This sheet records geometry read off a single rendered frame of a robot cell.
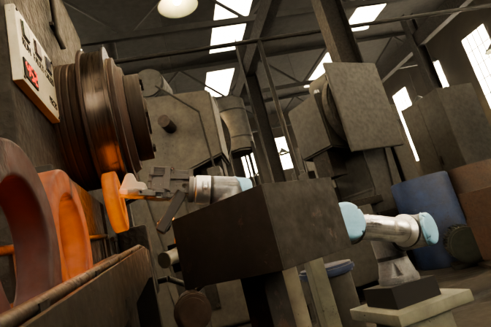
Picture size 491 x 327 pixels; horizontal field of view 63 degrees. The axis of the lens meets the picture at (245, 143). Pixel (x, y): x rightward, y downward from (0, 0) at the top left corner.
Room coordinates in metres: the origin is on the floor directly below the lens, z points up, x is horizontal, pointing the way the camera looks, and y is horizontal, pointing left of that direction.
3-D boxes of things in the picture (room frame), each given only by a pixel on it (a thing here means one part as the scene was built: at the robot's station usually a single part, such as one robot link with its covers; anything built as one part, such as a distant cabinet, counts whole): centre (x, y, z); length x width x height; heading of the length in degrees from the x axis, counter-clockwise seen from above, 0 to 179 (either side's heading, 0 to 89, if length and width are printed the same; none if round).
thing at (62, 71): (1.19, 0.48, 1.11); 0.47 x 0.10 x 0.47; 12
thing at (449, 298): (1.66, -0.44, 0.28); 0.32 x 0.32 x 0.04; 20
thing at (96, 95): (1.21, 0.40, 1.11); 0.47 x 0.06 x 0.47; 12
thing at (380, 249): (1.66, -0.44, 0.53); 0.13 x 0.12 x 0.14; 40
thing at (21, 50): (0.85, 0.44, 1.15); 0.26 x 0.02 x 0.18; 12
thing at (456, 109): (5.59, -2.76, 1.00); 0.80 x 0.63 x 2.00; 17
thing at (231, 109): (10.26, 0.22, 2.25); 0.92 x 0.92 x 4.50
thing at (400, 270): (1.66, -0.44, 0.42); 0.15 x 0.15 x 0.10
